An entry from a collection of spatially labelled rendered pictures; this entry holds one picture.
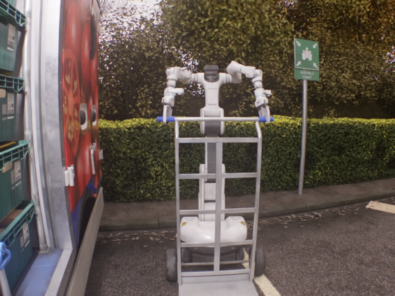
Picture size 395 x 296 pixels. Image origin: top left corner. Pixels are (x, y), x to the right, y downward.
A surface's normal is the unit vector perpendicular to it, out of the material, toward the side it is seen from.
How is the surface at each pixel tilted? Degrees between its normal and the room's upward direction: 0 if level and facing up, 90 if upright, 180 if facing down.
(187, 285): 1
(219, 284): 1
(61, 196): 90
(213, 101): 83
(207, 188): 108
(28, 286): 0
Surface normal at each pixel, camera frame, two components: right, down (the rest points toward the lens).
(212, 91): 0.00, 0.03
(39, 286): 0.00, -0.99
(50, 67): 0.22, 0.15
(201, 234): -0.22, -0.59
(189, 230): -0.45, -0.60
